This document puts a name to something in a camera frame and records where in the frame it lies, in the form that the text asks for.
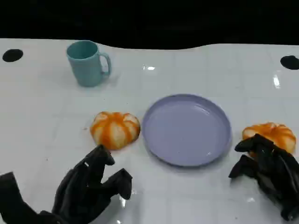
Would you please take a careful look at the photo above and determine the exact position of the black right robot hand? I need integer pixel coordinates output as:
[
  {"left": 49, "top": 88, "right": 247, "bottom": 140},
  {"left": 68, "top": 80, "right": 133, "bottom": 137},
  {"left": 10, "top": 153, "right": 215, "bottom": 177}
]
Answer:
[{"left": 228, "top": 133, "right": 299, "bottom": 222}]

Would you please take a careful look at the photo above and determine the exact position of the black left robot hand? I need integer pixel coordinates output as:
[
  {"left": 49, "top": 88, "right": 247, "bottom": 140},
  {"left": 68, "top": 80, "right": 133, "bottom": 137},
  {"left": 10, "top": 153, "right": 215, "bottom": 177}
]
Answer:
[{"left": 52, "top": 144, "right": 134, "bottom": 224}]

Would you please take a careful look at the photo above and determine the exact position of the orange and white bread roll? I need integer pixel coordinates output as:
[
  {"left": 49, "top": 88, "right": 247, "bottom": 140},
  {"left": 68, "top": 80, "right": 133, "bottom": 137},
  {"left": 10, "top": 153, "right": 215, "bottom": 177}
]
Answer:
[
  {"left": 242, "top": 122, "right": 297, "bottom": 157},
  {"left": 90, "top": 111, "right": 141, "bottom": 150}
]

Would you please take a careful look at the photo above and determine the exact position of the lilac plate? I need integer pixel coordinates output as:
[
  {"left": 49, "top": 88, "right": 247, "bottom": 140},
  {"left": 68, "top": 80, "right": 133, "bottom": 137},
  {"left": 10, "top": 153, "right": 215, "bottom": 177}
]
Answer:
[{"left": 142, "top": 93, "right": 233, "bottom": 167}]

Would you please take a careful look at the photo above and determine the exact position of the pale green mug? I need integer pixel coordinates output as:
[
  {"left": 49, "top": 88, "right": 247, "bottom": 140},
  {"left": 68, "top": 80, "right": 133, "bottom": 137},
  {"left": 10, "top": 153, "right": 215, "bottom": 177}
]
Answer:
[{"left": 66, "top": 40, "right": 112, "bottom": 87}]

